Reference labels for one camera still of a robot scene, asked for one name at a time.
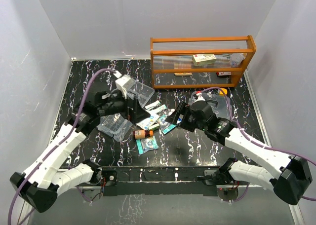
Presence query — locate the teal tape packet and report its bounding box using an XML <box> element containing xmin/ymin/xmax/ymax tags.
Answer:
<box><xmin>158</xmin><ymin>114</ymin><xmax>176</xmax><ymax>135</ymax></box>

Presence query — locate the white green sachet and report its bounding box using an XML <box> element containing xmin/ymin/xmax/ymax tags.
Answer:
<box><xmin>145</xmin><ymin>100</ymin><xmax>161</xmax><ymax>111</ymax></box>

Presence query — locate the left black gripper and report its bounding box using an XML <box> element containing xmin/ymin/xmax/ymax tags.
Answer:
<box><xmin>98</xmin><ymin>87</ymin><xmax>151</xmax><ymax>123</ymax></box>

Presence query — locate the clear plastic tray insert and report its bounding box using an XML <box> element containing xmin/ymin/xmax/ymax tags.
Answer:
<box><xmin>127</xmin><ymin>80</ymin><xmax>155</xmax><ymax>107</ymax></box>

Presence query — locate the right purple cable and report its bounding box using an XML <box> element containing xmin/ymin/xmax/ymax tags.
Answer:
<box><xmin>197</xmin><ymin>86</ymin><xmax>316</xmax><ymax>201</ymax></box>

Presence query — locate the flat wooden piece under shelf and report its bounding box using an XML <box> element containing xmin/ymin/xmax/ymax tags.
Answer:
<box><xmin>174</xmin><ymin>72</ymin><xmax>192</xmax><ymax>76</ymax></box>

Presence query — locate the beige medicine box on shelf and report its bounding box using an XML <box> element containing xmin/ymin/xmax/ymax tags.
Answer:
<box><xmin>192</xmin><ymin>54</ymin><xmax>217</xmax><ymax>67</ymax></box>

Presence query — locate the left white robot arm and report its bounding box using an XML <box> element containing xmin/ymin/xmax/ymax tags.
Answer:
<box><xmin>10</xmin><ymin>90</ymin><xmax>150</xmax><ymax>213</ymax></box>

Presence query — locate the white teal sachet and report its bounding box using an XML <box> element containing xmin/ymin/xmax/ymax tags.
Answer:
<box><xmin>150</xmin><ymin>105</ymin><xmax>167</xmax><ymax>114</ymax></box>

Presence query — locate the brown medicine bottle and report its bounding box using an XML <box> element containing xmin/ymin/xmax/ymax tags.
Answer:
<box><xmin>133</xmin><ymin>130</ymin><xmax>154</xmax><ymax>140</ymax></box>

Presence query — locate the orange wooden shelf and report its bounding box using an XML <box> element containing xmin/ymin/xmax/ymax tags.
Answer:
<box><xmin>150</xmin><ymin>35</ymin><xmax>256</xmax><ymax>89</ymax></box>

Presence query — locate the red white box under shelf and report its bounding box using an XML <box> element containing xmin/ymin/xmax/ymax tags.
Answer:
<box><xmin>216</xmin><ymin>72</ymin><xmax>232</xmax><ymax>77</ymax></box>

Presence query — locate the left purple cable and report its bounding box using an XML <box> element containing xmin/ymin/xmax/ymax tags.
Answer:
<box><xmin>8</xmin><ymin>68</ymin><xmax>117</xmax><ymax>221</ymax></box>

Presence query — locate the teal packet near front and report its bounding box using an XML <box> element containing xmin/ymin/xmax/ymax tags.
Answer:
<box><xmin>136</xmin><ymin>136</ymin><xmax>159</xmax><ymax>155</ymax></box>

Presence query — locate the white blue gauze packet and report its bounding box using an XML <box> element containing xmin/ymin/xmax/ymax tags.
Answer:
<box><xmin>136</xmin><ymin>111</ymin><xmax>159</xmax><ymax>130</ymax></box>

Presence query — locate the yellow grey small device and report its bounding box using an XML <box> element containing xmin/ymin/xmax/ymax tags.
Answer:
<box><xmin>217</xmin><ymin>88</ymin><xmax>228</xmax><ymax>96</ymax></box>

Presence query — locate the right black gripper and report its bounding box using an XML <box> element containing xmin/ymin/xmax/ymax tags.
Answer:
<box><xmin>166</xmin><ymin>102</ymin><xmax>207</xmax><ymax>132</ymax></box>

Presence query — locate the small green medicine box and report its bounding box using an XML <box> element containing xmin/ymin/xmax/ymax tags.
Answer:
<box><xmin>148</xmin><ymin>123</ymin><xmax>160</xmax><ymax>131</ymax></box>

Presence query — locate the clear plastic medicine kit box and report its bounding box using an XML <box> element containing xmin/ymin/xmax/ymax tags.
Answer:
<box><xmin>97</xmin><ymin>113</ymin><xmax>132</xmax><ymax>142</ymax></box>

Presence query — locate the clear kit lid black handle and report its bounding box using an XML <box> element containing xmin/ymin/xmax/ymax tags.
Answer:
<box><xmin>202</xmin><ymin>91</ymin><xmax>231</xmax><ymax>119</ymax></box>

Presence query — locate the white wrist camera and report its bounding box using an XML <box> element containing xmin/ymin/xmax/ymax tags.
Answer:
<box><xmin>114</xmin><ymin>71</ymin><xmax>135</xmax><ymax>99</ymax></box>
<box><xmin>193</xmin><ymin>91</ymin><xmax>206</xmax><ymax>104</ymax></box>

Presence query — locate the purple cable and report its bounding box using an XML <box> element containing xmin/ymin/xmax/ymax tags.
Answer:
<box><xmin>8</xmin><ymin>68</ymin><xmax>117</xmax><ymax>221</ymax></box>
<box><xmin>197</xmin><ymin>86</ymin><xmax>316</xmax><ymax>201</ymax></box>

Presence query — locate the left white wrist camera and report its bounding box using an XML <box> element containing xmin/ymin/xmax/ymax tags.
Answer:
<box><xmin>114</xmin><ymin>71</ymin><xmax>135</xmax><ymax>99</ymax></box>

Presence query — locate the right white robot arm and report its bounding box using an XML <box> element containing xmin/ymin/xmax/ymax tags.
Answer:
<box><xmin>166</xmin><ymin>97</ymin><xmax>313</xmax><ymax>205</ymax></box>

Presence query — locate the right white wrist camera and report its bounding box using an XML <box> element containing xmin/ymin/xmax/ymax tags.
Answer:
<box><xmin>193</xmin><ymin>91</ymin><xmax>206</xmax><ymax>104</ymax></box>

